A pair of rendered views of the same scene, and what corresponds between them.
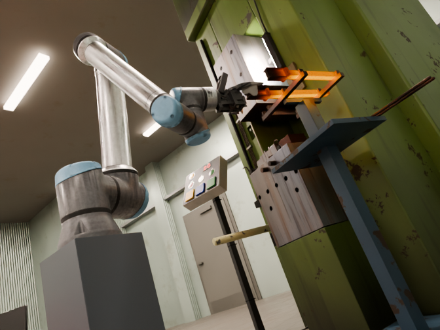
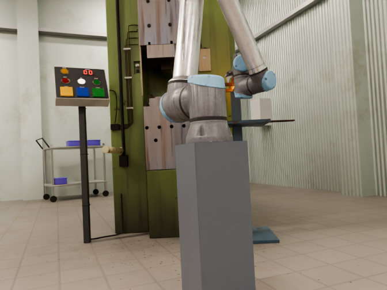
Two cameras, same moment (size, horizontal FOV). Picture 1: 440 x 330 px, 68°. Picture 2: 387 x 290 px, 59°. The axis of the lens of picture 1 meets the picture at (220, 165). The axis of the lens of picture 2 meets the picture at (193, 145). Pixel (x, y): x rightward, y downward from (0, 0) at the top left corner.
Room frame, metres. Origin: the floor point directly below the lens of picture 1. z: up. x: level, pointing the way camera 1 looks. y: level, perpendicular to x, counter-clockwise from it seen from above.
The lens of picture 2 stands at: (0.27, 1.62, 0.55)
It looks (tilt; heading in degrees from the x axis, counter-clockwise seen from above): 2 degrees up; 304
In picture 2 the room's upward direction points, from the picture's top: 3 degrees counter-clockwise
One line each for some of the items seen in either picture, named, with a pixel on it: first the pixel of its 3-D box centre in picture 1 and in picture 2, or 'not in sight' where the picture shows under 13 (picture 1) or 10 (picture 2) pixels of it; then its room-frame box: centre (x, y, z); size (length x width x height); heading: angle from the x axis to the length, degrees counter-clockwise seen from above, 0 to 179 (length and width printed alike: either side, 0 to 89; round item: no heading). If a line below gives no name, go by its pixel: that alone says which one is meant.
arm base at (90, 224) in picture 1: (89, 231); (208, 130); (0.98, 0.45, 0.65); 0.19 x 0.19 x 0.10
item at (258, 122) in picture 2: (325, 146); (236, 123); (1.30, -0.44, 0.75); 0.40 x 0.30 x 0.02; 32
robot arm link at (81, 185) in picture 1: (84, 192); (205, 97); (0.98, 0.45, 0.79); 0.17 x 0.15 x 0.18; 160
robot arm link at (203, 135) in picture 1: (192, 126); (244, 86); (1.00, 0.04, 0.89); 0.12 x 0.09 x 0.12; 160
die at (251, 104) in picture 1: (271, 106); (163, 59); (1.90, -0.44, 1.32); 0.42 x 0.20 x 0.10; 124
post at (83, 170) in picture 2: (234, 255); (84, 163); (2.20, 0.11, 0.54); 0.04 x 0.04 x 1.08; 34
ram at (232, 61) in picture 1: (260, 72); (167, 27); (1.86, -0.47, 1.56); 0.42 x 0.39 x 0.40; 124
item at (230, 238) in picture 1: (244, 234); (113, 150); (2.02, 0.00, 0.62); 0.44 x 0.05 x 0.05; 124
